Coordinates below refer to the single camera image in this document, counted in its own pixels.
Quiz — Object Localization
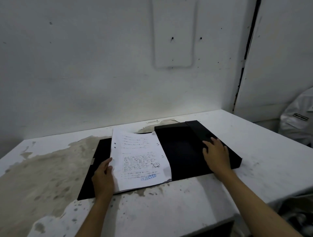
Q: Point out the person's right hand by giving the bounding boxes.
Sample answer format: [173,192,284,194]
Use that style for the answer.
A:
[202,137,232,175]

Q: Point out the person's left hand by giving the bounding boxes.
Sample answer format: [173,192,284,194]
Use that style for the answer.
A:
[91,157,115,199]

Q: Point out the black box file folder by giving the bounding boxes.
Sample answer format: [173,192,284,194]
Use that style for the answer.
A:
[77,120,243,201]

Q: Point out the stack of printed white papers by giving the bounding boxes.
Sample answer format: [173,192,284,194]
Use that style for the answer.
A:
[109,128,172,194]

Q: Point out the person's left forearm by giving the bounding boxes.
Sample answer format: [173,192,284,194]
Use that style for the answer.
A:
[75,195,111,237]

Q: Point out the person's right forearm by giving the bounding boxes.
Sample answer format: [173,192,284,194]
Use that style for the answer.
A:
[216,168,303,237]

